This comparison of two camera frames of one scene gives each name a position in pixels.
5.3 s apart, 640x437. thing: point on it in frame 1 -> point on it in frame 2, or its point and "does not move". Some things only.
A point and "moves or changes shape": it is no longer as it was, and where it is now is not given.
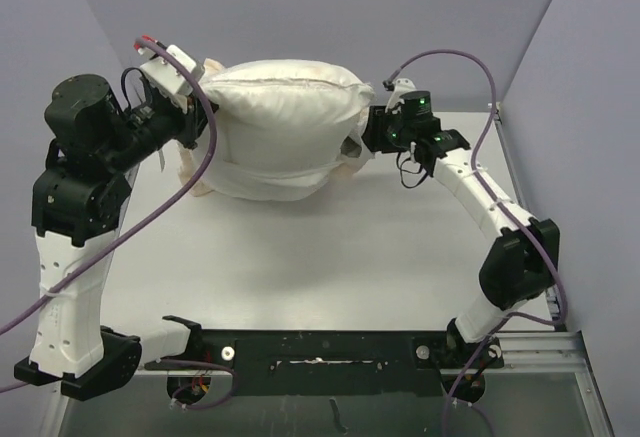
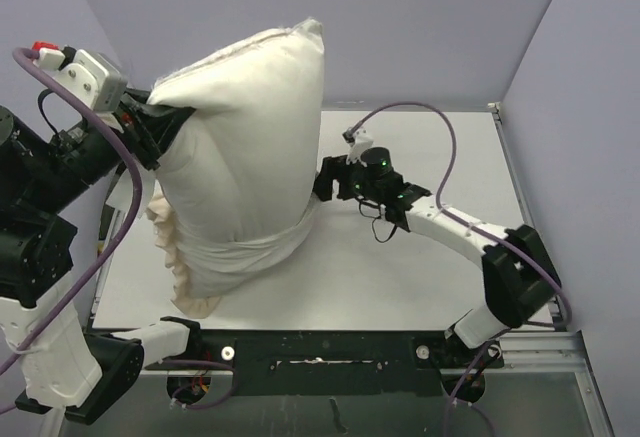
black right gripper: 375,138 -> 335,168
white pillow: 280,127 moves or changes shape
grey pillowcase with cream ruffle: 285,129 -> 203,270
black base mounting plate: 334,362 does not move
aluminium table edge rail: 552,300 does not move
